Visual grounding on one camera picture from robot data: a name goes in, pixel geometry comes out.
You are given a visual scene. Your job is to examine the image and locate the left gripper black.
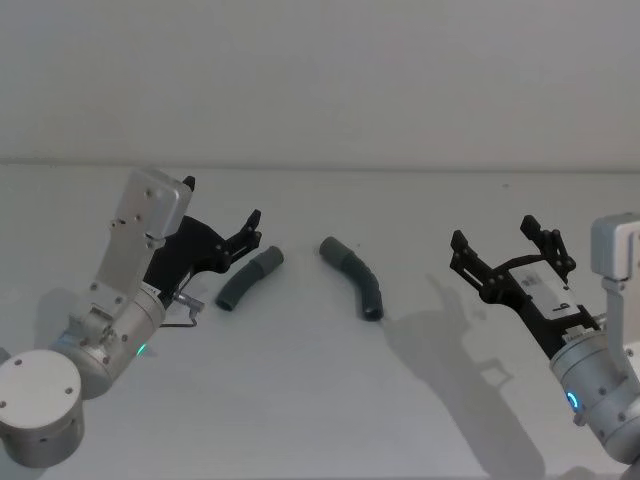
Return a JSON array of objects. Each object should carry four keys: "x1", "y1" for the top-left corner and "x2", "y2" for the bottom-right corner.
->
[{"x1": 143, "y1": 175, "x2": 264, "y2": 302}]

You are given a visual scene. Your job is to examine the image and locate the grey bent pipe piece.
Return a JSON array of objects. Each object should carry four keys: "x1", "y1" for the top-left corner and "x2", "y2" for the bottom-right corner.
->
[
  {"x1": 214, "y1": 244, "x2": 288, "y2": 314},
  {"x1": 318, "y1": 236, "x2": 386, "y2": 322}
]

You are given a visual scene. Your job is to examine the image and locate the white table cloth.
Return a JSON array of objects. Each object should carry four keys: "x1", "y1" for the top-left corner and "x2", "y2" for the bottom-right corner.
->
[{"x1": 0, "y1": 162, "x2": 640, "y2": 480}]

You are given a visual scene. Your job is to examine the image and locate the thin dark gripper cable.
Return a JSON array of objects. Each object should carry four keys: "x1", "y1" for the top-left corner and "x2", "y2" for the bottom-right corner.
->
[{"x1": 160, "y1": 293, "x2": 207, "y2": 332}]

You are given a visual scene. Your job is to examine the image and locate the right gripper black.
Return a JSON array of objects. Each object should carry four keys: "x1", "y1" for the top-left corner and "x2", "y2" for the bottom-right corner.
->
[{"x1": 449, "y1": 215, "x2": 602, "y2": 359}]

